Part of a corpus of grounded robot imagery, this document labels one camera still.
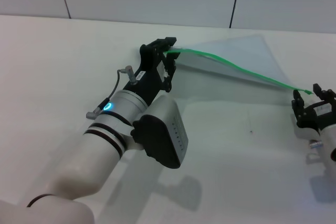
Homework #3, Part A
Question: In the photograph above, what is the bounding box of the clear green-zip document bag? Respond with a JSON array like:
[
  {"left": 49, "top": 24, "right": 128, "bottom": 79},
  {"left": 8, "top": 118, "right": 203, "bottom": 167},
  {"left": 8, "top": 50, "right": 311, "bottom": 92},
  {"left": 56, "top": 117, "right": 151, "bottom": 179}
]
[{"left": 166, "top": 34, "right": 314, "bottom": 96}]

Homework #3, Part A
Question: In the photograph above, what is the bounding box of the grey left wrist cable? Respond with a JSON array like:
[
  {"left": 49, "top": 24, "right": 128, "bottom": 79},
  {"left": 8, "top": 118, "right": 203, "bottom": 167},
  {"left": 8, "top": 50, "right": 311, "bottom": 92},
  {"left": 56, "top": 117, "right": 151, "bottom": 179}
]
[{"left": 86, "top": 65, "right": 139, "bottom": 121}]

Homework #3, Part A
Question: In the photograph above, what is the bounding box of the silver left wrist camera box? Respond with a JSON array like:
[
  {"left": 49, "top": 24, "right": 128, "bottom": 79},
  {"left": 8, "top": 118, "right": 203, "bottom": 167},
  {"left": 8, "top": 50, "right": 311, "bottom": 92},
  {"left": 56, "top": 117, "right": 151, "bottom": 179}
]
[{"left": 131, "top": 94, "right": 190, "bottom": 169}]

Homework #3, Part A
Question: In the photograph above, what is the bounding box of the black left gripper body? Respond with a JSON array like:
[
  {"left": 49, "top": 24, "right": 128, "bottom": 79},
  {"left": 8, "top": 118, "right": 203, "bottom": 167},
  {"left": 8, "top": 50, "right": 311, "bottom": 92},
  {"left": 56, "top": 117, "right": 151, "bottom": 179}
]
[{"left": 123, "top": 44, "right": 171, "bottom": 105}]

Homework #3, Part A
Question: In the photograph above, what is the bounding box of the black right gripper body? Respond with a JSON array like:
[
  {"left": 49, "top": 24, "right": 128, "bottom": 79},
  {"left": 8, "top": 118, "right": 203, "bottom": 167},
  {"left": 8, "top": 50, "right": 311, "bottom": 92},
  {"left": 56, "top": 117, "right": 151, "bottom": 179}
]
[{"left": 298, "top": 100, "right": 336, "bottom": 132}]

